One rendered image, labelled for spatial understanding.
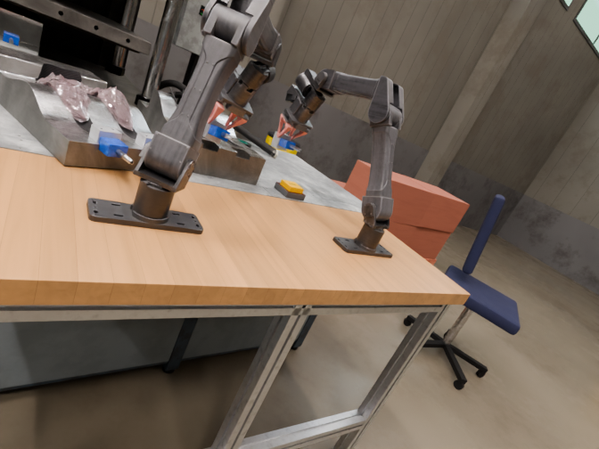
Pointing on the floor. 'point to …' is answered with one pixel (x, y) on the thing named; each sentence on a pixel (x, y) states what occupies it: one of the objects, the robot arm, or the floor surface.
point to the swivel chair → (505, 311)
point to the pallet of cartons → (414, 210)
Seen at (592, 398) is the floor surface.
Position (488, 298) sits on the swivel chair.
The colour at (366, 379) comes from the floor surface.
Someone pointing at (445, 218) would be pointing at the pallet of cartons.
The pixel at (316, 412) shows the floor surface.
